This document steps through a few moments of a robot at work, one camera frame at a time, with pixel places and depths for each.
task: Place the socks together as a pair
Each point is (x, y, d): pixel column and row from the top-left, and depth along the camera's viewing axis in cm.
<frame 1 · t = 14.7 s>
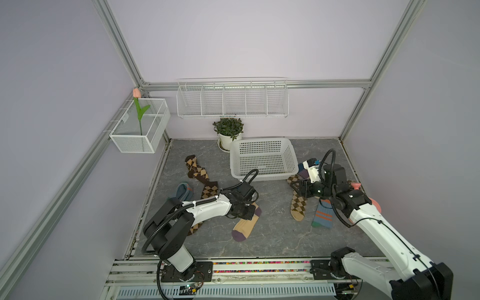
left hand: (249, 215, 86), fingers closed
right hand: (295, 182, 79), fingers open
white plastic perforated basket: (274, 157, 114), on the table
potted green plant: (228, 129, 103), point 19 cm above the table
dark brown argyle sock: (195, 171, 106), point 2 cm above the table
striped beige purple sock: (244, 227, 86), on the table
tan argyle sock: (298, 202, 94), on the table

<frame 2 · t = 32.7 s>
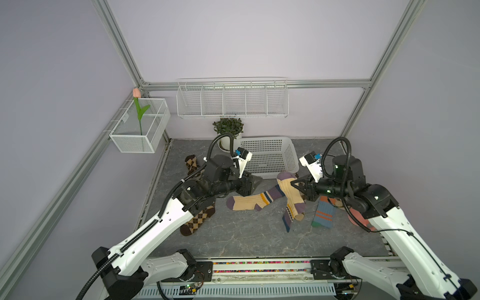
left hand: (257, 179, 65), fingers open
right hand: (292, 182, 66), fingers closed
striped beige purple sock: (255, 202, 95), on the table
striped beige purple sock 2: (295, 207, 70), point 22 cm above the table
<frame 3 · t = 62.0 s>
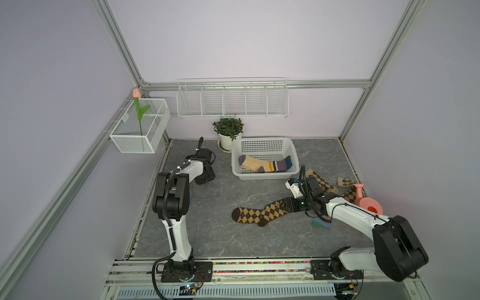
left hand: (208, 178, 100), fingers open
right hand: (283, 203, 88), fingers open
striped beige purple sock: (261, 166, 107), point 2 cm above the table
dark brown argyle sock 2: (262, 217, 89), on the table
tan argyle sock 2: (350, 194, 97), on the table
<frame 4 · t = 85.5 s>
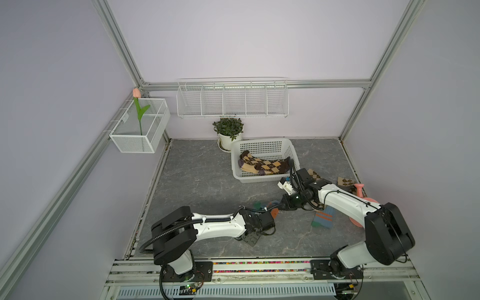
left hand: (247, 235, 81), fingers closed
right hand: (279, 206, 85), fingers closed
dark brown argyle sock 2: (283, 163, 104), point 6 cm above the table
